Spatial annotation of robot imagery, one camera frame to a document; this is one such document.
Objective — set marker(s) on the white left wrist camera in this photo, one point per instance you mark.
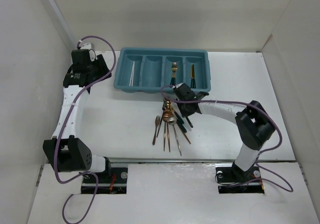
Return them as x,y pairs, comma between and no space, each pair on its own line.
87,45

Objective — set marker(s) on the aluminium rail front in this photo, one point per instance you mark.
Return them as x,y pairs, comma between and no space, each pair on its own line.
165,160

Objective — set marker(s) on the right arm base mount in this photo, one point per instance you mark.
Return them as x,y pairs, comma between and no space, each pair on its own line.
230,183

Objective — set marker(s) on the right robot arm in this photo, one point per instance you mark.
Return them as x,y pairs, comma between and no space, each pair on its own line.
253,126

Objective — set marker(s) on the copper slotted spoon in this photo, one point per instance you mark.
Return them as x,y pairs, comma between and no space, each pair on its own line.
166,133

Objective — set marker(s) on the blue plastic cutlery tray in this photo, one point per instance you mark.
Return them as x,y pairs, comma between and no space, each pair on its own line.
149,69

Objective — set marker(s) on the silver slotted spoon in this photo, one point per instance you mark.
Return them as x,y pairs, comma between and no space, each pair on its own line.
175,134

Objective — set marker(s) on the gold spoon upper green handle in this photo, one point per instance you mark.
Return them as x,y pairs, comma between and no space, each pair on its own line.
167,106

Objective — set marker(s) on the rose gold spoon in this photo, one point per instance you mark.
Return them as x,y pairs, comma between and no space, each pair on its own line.
169,120

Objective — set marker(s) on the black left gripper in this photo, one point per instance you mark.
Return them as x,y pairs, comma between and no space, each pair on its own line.
100,63

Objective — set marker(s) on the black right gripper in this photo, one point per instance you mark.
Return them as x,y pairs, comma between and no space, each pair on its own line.
184,113

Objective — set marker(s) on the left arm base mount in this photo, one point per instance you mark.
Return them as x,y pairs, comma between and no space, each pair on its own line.
110,182

